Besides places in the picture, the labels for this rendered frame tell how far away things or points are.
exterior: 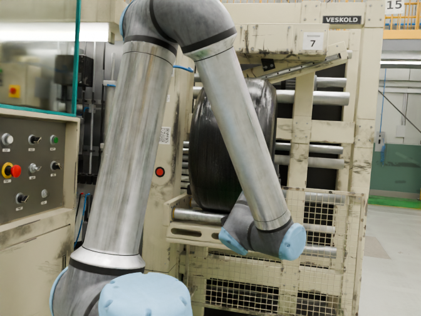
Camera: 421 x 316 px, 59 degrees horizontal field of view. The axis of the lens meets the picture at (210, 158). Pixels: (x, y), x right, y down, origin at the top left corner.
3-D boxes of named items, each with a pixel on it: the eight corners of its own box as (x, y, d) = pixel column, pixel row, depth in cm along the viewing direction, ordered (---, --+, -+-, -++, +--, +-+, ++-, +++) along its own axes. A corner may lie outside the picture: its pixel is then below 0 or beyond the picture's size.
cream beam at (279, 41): (198, 52, 181) (201, 22, 181) (209, 63, 206) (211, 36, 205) (327, 55, 169) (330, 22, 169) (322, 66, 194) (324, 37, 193)
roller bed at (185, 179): (171, 194, 201) (174, 140, 200) (178, 190, 216) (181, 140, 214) (206, 197, 197) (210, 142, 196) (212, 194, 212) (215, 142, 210)
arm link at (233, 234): (239, 244, 91) (260, 202, 96) (208, 236, 100) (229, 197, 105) (258, 262, 96) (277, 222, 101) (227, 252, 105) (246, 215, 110)
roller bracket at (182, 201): (161, 226, 150) (163, 202, 149) (187, 209, 189) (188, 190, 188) (169, 227, 149) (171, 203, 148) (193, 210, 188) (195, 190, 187)
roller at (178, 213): (175, 208, 158) (173, 219, 156) (171, 205, 153) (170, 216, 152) (257, 217, 151) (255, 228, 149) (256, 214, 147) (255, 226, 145)
